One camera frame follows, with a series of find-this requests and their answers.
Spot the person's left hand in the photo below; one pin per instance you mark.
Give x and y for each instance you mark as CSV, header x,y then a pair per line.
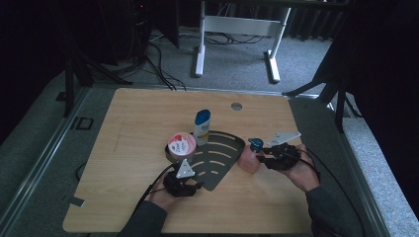
x,y
161,199

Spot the white shampoo bottle blue cap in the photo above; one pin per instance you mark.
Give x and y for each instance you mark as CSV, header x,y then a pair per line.
x,y
202,126

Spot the white desk frame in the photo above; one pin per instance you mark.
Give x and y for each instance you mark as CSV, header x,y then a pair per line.
x,y
242,25

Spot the grey table grommet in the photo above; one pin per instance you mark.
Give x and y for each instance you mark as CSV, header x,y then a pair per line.
x,y
236,106

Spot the round pink jar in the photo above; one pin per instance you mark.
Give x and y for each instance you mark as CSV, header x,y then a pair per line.
x,y
182,147

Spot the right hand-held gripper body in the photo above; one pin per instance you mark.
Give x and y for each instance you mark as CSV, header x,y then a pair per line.
x,y
285,158

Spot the person's right hand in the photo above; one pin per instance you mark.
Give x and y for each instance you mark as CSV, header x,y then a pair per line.
x,y
304,176

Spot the black corner shelf rack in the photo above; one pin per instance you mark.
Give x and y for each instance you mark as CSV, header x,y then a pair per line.
x,y
217,158

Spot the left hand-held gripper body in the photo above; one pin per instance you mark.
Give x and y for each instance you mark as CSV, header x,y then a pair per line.
x,y
179,186

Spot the pink bottle blue pump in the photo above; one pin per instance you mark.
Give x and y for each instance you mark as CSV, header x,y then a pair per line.
x,y
248,161

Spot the grey tape piece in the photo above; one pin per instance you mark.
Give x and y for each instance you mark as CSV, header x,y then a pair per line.
x,y
75,200

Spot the black metal stand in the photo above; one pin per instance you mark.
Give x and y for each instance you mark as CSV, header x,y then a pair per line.
x,y
69,85
339,95

